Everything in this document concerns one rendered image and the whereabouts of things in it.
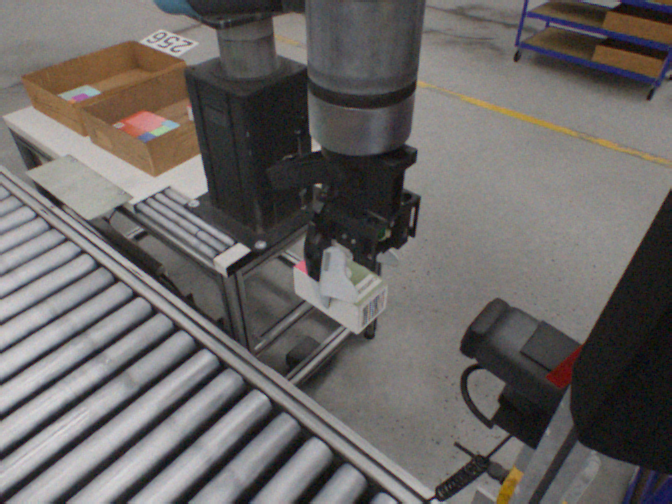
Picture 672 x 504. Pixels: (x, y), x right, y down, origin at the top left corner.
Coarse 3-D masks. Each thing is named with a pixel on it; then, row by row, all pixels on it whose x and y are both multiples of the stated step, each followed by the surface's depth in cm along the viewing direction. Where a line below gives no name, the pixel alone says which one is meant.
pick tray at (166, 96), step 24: (168, 72) 154; (120, 96) 144; (144, 96) 150; (168, 96) 157; (96, 120) 134; (120, 120) 147; (168, 120) 151; (192, 120) 132; (96, 144) 142; (120, 144) 132; (144, 144) 125; (168, 144) 129; (192, 144) 135; (144, 168) 131; (168, 168) 133
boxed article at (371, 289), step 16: (304, 272) 60; (352, 272) 60; (368, 272) 60; (304, 288) 62; (368, 288) 58; (384, 288) 59; (320, 304) 61; (336, 304) 59; (352, 304) 57; (368, 304) 58; (384, 304) 61; (336, 320) 61; (352, 320) 58; (368, 320) 60
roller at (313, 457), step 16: (304, 448) 78; (320, 448) 77; (288, 464) 76; (304, 464) 76; (320, 464) 77; (272, 480) 75; (288, 480) 74; (304, 480) 75; (256, 496) 73; (272, 496) 72; (288, 496) 73
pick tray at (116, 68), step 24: (120, 48) 172; (144, 48) 171; (48, 72) 157; (72, 72) 163; (96, 72) 169; (120, 72) 175; (144, 72) 176; (48, 96) 146; (96, 96) 143; (72, 120) 144
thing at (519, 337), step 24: (504, 312) 52; (480, 336) 50; (504, 336) 50; (528, 336) 50; (552, 336) 50; (480, 360) 52; (504, 360) 49; (528, 360) 48; (552, 360) 48; (528, 384) 49; (552, 384) 47; (528, 408) 53; (552, 408) 49
